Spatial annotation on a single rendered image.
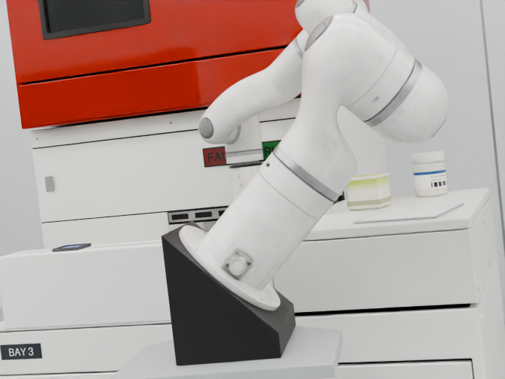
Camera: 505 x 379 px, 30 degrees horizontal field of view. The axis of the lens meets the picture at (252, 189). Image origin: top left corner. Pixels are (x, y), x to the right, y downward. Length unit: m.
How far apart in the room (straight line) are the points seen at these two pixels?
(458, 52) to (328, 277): 2.17
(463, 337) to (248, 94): 0.72
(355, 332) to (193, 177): 0.85
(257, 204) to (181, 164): 1.01
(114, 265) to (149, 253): 0.07
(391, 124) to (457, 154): 2.33
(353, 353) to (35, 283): 0.62
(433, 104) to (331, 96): 0.15
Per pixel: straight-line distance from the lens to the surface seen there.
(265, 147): 2.29
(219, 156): 2.33
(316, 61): 1.35
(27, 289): 1.87
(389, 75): 1.36
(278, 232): 1.38
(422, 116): 1.38
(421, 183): 2.09
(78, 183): 2.49
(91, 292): 1.80
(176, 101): 2.31
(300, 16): 1.75
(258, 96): 2.01
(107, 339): 1.81
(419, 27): 3.73
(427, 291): 1.61
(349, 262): 1.63
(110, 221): 2.46
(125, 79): 2.37
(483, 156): 3.70
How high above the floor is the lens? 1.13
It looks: 3 degrees down
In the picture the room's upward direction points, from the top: 6 degrees counter-clockwise
